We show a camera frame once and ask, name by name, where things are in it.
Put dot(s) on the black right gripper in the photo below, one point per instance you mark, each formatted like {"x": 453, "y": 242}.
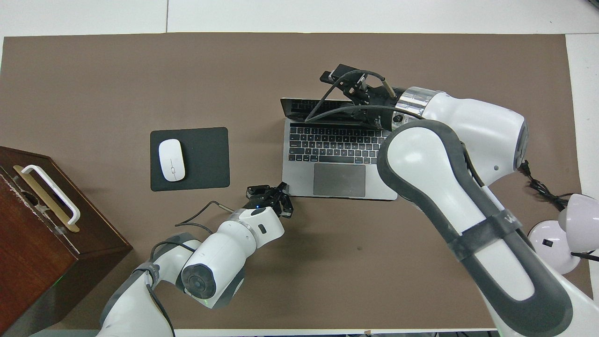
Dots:
{"x": 379, "y": 110}

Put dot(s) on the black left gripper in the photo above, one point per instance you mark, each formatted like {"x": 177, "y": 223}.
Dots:
{"x": 269, "y": 201}

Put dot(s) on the silver laptop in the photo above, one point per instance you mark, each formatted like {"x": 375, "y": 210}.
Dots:
{"x": 339, "y": 180}

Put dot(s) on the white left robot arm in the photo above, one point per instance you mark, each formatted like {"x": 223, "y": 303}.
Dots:
{"x": 220, "y": 257}

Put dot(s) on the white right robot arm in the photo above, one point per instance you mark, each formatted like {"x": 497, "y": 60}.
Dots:
{"x": 430, "y": 178}

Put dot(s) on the black mouse pad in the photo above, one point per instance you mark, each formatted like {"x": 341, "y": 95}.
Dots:
{"x": 206, "y": 159}

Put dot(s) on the white computer mouse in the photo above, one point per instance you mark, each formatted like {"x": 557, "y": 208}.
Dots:
{"x": 171, "y": 159}

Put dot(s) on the brown table mat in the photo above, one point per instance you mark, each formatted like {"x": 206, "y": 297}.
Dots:
{"x": 140, "y": 70}

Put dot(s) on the dark wooden box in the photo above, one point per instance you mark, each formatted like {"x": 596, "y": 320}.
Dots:
{"x": 32, "y": 262}

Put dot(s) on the white desk lamp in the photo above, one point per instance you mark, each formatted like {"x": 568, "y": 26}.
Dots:
{"x": 582, "y": 220}

